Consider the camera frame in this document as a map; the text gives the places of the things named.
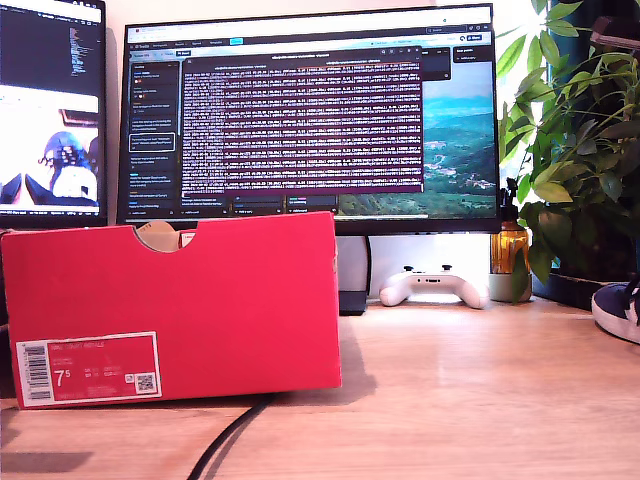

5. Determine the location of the red cardboard shoebox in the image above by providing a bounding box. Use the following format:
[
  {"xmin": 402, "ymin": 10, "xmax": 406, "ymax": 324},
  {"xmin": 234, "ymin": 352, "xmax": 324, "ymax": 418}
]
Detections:
[{"xmin": 0, "ymin": 210, "xmax": 344, "ymax": 410}]

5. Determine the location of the blue suede sneaker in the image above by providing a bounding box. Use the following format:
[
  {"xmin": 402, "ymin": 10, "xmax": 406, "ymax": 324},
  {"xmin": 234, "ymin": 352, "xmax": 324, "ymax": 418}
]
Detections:
[{"xmin": 591, "ymin": 278, "xmax": 640, "ymax": 345}]

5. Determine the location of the black monitor stand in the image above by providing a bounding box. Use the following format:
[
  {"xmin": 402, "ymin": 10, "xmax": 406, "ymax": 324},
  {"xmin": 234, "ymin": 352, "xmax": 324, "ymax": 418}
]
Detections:
[{"xmin": 338, "ymin": 288, "xmax": 370, "ymax": 316}]

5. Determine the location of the large black computer monitor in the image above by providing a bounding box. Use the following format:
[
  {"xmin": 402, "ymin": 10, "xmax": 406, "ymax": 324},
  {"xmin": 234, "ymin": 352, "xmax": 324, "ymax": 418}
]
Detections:
[{"xmin": 116, "ymin": 3, "xmax": 503, "ymax": 236}]

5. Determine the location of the white game controller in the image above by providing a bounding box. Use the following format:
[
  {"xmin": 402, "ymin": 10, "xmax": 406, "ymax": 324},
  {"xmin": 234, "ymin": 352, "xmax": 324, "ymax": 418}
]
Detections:
[{"xmin": 378, "ymin": 263, "xmax": 491, "ymax": 310}]

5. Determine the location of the tan packing paper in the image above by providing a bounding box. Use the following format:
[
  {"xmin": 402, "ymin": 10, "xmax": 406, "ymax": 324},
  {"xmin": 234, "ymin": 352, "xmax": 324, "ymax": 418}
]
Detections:
[{"xmin": 134, "ymin": 219, "xmax": 199, "ymax": 254}]

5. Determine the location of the white ceramic pot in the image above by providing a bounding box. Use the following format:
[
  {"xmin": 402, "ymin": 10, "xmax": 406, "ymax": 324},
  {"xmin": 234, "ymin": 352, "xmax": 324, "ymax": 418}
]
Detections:
[{"xmin": 488, "ymin": 272, "xmax": 534, "ymax": 304}]

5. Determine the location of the amber pump bottle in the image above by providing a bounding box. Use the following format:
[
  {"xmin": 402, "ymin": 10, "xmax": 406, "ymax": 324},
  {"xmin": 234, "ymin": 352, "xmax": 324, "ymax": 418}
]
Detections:
[{"xmin": 490, "ymin": 177, "xmax": 531, "ymax": 276}]

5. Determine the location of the black plant tray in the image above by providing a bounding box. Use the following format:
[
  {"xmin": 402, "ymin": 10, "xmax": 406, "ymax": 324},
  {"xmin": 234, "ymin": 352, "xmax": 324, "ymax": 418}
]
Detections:
[{"xmin": 531, "ymin": 269, "xmax": 640, "ymax": 312}]

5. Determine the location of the dark green potted plant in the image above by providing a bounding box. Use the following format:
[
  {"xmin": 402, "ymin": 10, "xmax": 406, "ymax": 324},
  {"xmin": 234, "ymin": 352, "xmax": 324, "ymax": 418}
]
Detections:
[{"xmin": 514, "ymin": 49, "xmax": 640, "ymax": 286}]

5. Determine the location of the light green leafy plant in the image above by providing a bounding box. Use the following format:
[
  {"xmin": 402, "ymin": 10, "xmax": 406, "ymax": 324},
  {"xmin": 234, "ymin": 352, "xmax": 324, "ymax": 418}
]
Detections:
[{"xmin": 497, "ymin": 0, "xmax": 586, "ymax": 201}]

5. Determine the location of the black table cable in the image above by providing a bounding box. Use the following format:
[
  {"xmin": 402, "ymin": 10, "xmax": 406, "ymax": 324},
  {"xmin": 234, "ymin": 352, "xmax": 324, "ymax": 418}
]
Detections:
[{"xmin": 187, "ymin": 398, "xmax": 267, "ymax": 480}]

